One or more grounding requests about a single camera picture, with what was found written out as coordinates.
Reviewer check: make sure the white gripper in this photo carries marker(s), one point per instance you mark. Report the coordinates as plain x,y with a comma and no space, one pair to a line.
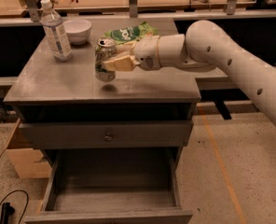
146,52

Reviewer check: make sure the green 7up soda can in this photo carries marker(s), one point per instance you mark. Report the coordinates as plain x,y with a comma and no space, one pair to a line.
105,48

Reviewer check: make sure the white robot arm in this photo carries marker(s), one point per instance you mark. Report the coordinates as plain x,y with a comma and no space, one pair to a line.
203,45

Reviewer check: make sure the grey wooden drawer cabinet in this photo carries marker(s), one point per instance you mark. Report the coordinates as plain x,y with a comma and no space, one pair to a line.
47,91

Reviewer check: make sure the closed grey top drawer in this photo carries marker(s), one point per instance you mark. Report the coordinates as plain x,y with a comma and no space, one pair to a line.
71,135

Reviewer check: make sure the open grey middle drawer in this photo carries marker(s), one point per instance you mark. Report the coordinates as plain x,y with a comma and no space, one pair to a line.
112,186

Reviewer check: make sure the green chip bag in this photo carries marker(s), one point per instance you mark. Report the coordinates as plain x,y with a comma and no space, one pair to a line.
133,33

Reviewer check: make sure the white ceramic bowl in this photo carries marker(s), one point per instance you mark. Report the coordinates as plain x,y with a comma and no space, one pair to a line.
78,31

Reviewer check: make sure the clear plastic water bottle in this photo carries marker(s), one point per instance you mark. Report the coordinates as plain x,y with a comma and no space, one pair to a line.
55,32

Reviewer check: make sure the brown cardboard box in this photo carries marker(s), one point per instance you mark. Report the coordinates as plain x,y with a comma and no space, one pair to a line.
28,163

